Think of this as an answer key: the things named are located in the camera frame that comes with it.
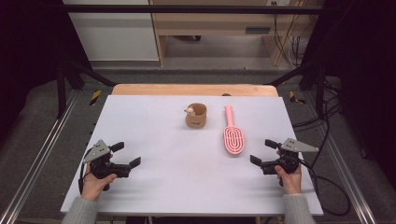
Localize black horizontal bar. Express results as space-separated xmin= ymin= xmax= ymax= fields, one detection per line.
xmin=59 ymin=4 xmax=345 ymax=15

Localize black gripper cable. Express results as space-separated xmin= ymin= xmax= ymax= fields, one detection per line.
xmin=78 ymin=148 xmax=94 ymax=196
xmin=298 ymin=158 xmax=352 ymax=217

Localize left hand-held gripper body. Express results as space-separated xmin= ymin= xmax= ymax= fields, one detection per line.
xmin=82 ymin=139 xmax=132 ymax=191

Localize white cabinet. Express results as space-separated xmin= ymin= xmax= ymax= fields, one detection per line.
xmin=63 ymin=0 xmax=160 ymax=63

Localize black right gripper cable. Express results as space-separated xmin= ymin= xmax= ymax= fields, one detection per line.
xmin=298 ymin=158 xmax=352 ymax=217

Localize black curtain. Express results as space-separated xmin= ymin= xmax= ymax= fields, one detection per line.
xmin=303 ymin=0 xmax=396 ymax=189
xmin=0 ymin=0 xmax=92 ymax=142

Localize wooden table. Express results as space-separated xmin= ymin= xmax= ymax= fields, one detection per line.
xmin=110 ymin=83 xmax=280 ymax=98

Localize small beige animal figure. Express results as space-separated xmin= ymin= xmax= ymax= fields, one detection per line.
xmin=183 ymin=105 xmax=197 ymax=118

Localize light wooden desk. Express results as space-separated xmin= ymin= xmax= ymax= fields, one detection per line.
xmin=148 ymin=0 xmax=325 ymax=67

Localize person's right hand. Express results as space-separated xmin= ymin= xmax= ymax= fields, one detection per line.
xmin=274 ymin=150 xmax=304 ymax=196

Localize black floor cables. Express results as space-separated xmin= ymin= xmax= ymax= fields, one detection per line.
xmin=291 ymin=77 xmax=344 ymax=171

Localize bundle of hanging cables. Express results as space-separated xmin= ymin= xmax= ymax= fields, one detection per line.
xmin=272 ymin=0 xmax=314 ymax=68

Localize yellow black tape strip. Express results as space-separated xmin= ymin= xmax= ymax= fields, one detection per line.
xmin=289 ymin=91 xmax=307 ymax=105
xmin=89 ymin=90 xmax=103 ymax=107

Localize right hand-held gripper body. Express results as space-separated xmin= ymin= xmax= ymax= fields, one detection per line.
xmin=261 ymin=137 xmax=320 ymax=188

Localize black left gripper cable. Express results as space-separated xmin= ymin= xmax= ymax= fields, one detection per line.
xmin=78 ymin=148 xmax=94 ymax=196

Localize white table board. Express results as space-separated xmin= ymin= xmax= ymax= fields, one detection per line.
xmin=60 ymin=94 xmax=324 ymax=217

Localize black metal stand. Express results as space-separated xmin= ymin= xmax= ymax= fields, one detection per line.
xmin=264 ymin=59 xmax=329 ymax=119
xmin=55 ymin=58 xmax=117 ymax=119

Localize pink hairbrush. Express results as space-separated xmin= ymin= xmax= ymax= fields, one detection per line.
xmin=222 ymin=105 xmax=246 ymax=157

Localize person's left hand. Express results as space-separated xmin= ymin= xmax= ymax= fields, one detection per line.
xmin=79 ymin=162 xmax=119 ymax=203

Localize brown cup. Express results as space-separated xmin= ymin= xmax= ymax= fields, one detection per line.
xmin=185 ymin=103 xmax=208 ymax=129

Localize aluminium rail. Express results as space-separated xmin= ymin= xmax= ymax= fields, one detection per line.
xmin=0 ymin=89 xmax=79 ymax=224
xmin=302 ymin=91 xmax=379 ymax=224

